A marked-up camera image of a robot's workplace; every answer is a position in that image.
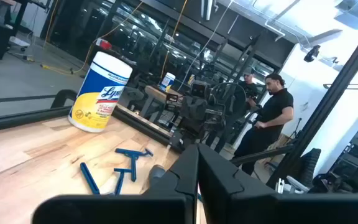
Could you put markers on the black aluminium table frame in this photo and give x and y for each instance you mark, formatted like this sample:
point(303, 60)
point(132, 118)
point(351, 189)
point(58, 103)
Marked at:
point(17, 117)

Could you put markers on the person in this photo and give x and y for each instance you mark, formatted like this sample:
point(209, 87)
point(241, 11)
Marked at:
point(272, 118)
point(249, 88)

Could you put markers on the black upright frame post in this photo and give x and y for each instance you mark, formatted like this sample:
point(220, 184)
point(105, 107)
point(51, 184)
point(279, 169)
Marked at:
point(322, 102)

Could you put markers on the background wipes canister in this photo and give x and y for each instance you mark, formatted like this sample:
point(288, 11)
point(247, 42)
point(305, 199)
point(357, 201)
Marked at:
point(167, 81)

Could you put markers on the Lysol wipes canister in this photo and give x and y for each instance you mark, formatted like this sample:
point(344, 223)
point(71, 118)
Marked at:
point(98, 93)

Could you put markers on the dark grey deodorant stick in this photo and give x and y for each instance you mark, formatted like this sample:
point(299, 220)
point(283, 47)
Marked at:
point(156, 174)

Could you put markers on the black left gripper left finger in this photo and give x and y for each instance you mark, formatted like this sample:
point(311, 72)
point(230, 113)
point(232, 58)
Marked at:
point(182, 183)

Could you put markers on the black ceiling camera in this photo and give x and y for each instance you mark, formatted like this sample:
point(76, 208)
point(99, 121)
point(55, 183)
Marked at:
point(312, 53)

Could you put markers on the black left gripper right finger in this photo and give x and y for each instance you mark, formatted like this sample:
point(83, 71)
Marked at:
point(216, 186)

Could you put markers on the black background robot arm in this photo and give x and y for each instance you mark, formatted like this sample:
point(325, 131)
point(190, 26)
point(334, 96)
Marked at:
point(197, 109)

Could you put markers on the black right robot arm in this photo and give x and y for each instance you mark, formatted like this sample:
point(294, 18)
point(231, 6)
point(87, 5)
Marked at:
point(346, 182)

